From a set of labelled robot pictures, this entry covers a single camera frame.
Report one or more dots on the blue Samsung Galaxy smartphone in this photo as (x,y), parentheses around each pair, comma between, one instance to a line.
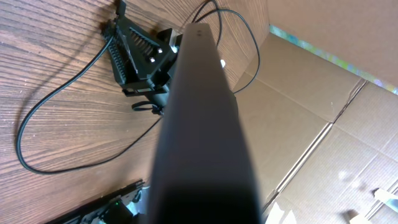
(202,170)

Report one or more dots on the brown cardboard wall panel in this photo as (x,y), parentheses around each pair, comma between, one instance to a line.
(319,108)

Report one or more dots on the white charger plug adapter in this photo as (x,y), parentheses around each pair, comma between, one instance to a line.
(223,63)

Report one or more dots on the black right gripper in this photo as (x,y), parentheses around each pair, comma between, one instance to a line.
(143,63)

